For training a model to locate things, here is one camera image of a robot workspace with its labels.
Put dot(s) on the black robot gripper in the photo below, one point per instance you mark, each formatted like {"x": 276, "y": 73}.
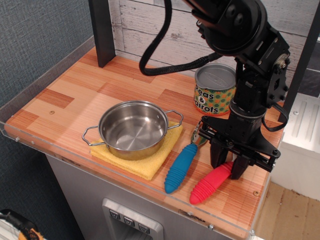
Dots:
{"x": 242, "y": 136}

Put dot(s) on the red handled metal spoon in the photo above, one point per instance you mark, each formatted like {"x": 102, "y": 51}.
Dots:
{"x": 210, "y": 183}

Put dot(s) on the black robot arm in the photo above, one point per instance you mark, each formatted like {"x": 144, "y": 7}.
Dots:
{"x": 240, "y": 29}

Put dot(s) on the stainless steel pot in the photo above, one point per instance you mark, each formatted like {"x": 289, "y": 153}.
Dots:
{"x": 134, "y": 130}

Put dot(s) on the white toy sink unit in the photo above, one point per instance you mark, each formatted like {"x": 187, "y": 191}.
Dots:
{"x": 298, "y": 167}

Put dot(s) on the peas and carrots can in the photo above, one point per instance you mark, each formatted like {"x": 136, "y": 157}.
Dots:
{"x": 215, "y": 86}

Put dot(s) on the yellow folded cloth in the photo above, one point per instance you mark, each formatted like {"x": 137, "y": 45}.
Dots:
{"x": 145, "y": 168}

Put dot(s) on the silver ice dispenser panel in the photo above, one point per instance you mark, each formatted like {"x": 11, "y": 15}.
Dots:
{"x": 126, "y": 224}

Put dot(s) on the grey toy fridge cabinet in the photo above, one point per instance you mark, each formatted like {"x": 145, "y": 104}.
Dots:
{"x": 85, "y": 190}

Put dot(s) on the orange object bottom left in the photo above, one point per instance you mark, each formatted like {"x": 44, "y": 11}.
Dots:
{"x": 26, "y": 233}

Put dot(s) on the blue handled metal fork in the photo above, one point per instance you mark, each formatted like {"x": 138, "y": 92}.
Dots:
{"x": 178, "y": 170}

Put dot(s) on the dark right shelf post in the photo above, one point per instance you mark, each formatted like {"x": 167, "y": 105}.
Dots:
{"x": 303, "y": 61}

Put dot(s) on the dark shelf post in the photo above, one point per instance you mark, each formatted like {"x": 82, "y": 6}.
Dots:
{"x": 303, "y": 61}
{"x": 102, "y": 31}

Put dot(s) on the dark left shelf post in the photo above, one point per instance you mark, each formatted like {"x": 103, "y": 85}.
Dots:
{"x": 102, "y": 31}

